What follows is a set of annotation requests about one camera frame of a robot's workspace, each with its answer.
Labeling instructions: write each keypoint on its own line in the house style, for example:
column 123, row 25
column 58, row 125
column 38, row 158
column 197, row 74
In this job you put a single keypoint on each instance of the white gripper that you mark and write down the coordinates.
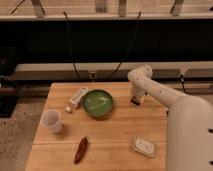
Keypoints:
column 137, row 93

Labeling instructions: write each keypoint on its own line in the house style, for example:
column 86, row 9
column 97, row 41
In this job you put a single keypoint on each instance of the white wall outlet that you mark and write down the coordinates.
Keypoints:
column 92, row 75

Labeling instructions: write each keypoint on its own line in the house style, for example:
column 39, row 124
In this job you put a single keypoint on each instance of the green bowl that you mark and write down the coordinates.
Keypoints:
column 97, row 103

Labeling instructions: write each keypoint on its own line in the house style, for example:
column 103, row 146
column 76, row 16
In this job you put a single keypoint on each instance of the black orange eraser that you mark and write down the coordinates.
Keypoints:
column 135, row 101

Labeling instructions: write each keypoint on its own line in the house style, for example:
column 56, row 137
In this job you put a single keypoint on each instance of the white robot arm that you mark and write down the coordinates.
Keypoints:
column 189, row 144

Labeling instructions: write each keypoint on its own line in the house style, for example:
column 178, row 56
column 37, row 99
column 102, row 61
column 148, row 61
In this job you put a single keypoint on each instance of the white plastic cup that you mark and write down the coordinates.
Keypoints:
column 52, row 119

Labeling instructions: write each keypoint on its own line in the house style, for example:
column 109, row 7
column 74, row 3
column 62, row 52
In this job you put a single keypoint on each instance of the red chili pepper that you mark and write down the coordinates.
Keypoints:
column 81, row 150

